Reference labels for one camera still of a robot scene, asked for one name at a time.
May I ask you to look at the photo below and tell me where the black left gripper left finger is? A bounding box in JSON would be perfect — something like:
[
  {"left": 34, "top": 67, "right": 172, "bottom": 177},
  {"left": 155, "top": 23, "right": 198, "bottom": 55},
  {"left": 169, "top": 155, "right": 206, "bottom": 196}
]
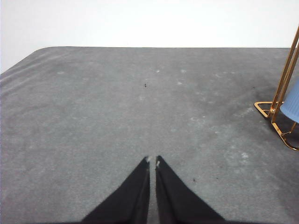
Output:
[{"left": 81, "top": 155, "right": 150, "bottom": 224}]

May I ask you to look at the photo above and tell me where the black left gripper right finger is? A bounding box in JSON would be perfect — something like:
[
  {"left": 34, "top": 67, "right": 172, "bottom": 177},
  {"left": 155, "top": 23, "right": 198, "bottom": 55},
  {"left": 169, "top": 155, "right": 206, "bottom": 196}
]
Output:
[{"left": 155, "top": 155, "right": 226, "bottom": 224}]

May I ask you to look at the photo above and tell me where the blue ribbed plastic cup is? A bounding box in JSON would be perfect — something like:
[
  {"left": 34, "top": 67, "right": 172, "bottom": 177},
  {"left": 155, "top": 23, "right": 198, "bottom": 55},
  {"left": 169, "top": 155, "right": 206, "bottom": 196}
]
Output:
[{"left": 279, "top": 78, "right": 299, "bottom": 123}]

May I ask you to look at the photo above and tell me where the gold wire cup rack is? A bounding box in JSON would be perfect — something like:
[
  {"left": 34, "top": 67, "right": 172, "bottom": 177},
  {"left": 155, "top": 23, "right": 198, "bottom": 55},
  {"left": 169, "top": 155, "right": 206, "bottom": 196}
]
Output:
[{"left": 254, "top": 23, "right": 299, "bottom": 151}]

